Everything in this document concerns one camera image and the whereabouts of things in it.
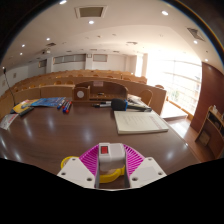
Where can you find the rows of wooden seats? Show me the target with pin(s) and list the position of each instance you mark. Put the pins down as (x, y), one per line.
(66, 78)

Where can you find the large glass window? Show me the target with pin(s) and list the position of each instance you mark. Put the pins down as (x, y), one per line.
(180, 83)

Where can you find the wooden shelf unit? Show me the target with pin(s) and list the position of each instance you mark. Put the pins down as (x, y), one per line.
(213, 133)

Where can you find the red marker pen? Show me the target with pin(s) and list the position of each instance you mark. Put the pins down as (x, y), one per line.
(68, 107)

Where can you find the blue booklet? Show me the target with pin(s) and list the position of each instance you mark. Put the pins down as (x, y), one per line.
(46, 102)

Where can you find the wooden chair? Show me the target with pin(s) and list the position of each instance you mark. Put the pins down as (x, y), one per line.
(146, 96)

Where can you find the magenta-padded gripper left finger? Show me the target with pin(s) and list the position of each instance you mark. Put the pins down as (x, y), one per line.
(78, 171)

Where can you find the white leaflet with red print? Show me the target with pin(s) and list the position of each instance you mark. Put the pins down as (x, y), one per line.
(8, 121)

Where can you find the white book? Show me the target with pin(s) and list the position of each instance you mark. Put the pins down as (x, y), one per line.
(138, 121)

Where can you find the wooden desk organizer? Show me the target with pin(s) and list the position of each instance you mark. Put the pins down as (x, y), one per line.
(110, 89)

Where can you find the blue marker pen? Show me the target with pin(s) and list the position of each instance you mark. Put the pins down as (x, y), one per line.
(65, 107)
(61, 104)

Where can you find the black remote control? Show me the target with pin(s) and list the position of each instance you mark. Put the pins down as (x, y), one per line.
(26, 111)

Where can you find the black gooseneck microphone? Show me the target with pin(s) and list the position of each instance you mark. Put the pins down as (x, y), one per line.
(4, 70)

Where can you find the white charger block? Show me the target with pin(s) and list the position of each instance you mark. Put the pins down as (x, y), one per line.
(111, 158)

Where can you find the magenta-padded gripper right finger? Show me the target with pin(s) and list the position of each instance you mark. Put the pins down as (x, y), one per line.
(146, 171)

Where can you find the black handheld microphone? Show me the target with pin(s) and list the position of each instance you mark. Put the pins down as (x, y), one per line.
(118, 104)

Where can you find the slatted ceiling vent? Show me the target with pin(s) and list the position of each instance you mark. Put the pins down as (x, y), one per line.
(196, 34)

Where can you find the square ceiling vent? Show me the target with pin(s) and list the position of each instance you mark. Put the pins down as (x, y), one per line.
(90, 11)

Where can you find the ceiling projector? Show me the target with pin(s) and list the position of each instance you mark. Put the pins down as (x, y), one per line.
(46, 51)

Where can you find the black and white marker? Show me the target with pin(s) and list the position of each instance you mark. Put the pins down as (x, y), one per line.
(101, 105)

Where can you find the recessed ceiling lights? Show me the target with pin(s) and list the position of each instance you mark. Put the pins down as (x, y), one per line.
(164, 13)

